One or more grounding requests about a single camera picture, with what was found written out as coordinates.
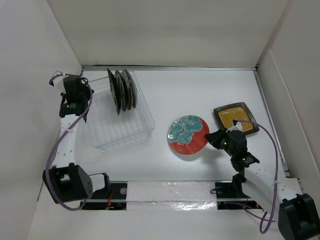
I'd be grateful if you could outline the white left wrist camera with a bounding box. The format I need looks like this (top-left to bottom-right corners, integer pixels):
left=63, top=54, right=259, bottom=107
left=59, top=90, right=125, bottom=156
left=49, top=71, right=66, bottom=94

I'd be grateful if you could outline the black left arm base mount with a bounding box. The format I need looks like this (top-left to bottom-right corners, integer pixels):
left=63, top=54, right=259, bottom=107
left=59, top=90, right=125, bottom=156
left=81, top=181, right=128, bottom=211

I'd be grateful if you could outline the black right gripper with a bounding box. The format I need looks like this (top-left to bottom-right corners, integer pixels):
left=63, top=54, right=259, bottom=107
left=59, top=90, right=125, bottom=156
left=203, top=126, right=235, bottom=158

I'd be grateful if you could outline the square yellow plate dark rim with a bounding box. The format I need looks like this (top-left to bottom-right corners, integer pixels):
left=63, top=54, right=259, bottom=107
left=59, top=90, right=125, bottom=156
left=213, top=102, right=260, bottom=135

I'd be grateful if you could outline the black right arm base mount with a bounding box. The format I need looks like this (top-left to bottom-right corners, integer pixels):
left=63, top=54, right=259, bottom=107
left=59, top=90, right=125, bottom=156
left=210, top=181, right=262, bottom=210

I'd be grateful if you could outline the cream round plate tree design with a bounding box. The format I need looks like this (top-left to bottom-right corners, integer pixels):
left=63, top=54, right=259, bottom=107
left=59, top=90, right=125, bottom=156
left=121, top=69, right=133, bottom=110

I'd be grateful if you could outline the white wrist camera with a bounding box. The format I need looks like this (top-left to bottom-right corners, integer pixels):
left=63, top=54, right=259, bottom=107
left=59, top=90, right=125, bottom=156
left=49, top=71, right=66, bottom=94
left=226, top=119, right=243, bottom=133

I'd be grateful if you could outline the clear plastic dish rack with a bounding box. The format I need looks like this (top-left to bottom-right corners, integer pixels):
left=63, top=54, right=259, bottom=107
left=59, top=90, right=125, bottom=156
left=87, top=70, right=155, bottom=152

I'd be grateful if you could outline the aluminium frame rail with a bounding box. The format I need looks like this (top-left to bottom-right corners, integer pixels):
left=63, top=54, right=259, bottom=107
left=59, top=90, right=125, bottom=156
left=82, top=64, right=256, bottom=71

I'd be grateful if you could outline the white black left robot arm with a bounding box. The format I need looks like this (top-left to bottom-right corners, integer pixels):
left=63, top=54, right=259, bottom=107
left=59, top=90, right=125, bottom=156
left=42, top=71, right=112, bottom=206

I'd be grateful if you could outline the black square floral plate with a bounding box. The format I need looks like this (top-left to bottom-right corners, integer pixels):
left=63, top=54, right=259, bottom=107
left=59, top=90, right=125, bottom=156
left=107, top=68, right=121, bottom=115

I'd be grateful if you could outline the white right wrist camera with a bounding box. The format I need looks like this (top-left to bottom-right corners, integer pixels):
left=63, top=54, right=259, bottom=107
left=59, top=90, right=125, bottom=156
left=226, top=119, right=243, bottom=133

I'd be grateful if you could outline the round plate black checkered rim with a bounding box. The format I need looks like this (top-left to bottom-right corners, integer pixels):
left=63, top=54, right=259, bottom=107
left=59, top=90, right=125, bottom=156
left=115, top=70, right=128, bottom=112

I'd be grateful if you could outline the red teal round plate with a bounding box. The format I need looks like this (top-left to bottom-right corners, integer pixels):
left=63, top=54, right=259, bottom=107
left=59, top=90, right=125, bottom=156
left=166, top=114, right=210, bottom=162

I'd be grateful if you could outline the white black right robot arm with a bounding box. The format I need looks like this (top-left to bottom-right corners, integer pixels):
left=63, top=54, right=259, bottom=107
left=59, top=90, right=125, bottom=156
left=205, top=128, right=320, bottom=240

